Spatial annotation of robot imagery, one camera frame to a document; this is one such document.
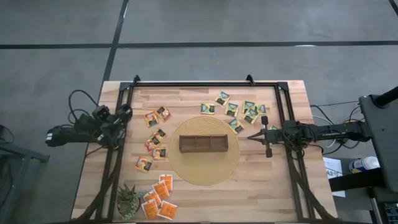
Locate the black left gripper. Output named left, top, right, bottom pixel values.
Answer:
left=91, top=104, right=134, bottom=147

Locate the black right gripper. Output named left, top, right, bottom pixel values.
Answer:
left=248, top=115, right=284, bottom=159

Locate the wooden three-compartment tea box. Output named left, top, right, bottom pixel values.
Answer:
left=178, top=134, right=229, bottom=154

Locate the round woven straw placemat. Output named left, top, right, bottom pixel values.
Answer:
left=167, top=116, right=241, bottom=187

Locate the white paper sheet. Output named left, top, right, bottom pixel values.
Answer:
left=322, top=156, right=346, bottom=198

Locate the small potted succulent plant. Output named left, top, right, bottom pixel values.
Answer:
left=115, top=183, right=144, bottom=221

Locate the black metal stand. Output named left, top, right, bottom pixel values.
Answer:
left=0, top=124, right=50, bottom=224

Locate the black shelf board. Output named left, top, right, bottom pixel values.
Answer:
left=328, top=167, right=384, bottom=192

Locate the white bottle blue label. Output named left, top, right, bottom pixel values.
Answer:
left=348, top=156, right=381, bottom=174

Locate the grey equipment cart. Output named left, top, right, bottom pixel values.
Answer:
left=359, top=86, right=398, bottom=194

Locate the dark electronic device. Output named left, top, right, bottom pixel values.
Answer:
left=382, top=202, right=398, bottom=224

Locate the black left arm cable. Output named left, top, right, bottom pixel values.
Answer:
left=67, top=89, right=100, bottom=125

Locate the white cable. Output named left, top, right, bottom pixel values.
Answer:
left=312, top=115, right=346, bottom=149

